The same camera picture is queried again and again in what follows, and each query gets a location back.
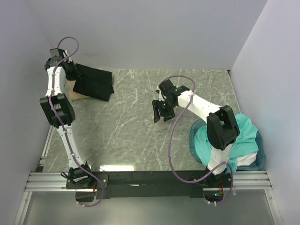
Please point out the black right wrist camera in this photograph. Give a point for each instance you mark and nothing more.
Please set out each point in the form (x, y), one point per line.
(167, 89)

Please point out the white t-shirt in basket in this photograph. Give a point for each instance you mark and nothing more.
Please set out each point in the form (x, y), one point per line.
(246, 160)

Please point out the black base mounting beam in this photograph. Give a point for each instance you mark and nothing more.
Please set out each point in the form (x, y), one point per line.
(145, 184)

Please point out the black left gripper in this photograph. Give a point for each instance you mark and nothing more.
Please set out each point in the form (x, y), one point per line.
(76, 75)

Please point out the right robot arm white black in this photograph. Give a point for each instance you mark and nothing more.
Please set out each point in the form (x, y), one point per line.
(222, 127)

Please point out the blue plastic laundry basket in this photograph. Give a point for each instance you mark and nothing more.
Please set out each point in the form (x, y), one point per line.
(260, 157)

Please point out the aluminium rail frame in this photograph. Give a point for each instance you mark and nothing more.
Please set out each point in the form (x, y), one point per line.
(54, 182)

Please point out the teal t-shirt in basket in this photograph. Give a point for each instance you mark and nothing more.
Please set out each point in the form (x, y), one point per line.
(244, 144)

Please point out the folded tan t-shirt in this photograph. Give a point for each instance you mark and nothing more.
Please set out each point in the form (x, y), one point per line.
(76, 93)

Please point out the black t-shirt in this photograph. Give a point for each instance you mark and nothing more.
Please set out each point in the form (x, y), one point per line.
(93, 82)

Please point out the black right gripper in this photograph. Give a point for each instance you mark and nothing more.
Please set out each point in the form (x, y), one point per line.
(156, 106)

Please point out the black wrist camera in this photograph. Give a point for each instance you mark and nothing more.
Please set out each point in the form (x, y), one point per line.
(57, 54)
(167, 89)

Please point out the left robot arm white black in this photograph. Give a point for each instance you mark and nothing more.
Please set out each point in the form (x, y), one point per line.
(60, 115)

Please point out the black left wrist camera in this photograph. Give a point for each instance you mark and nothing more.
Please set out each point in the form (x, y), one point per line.
(57, 54)

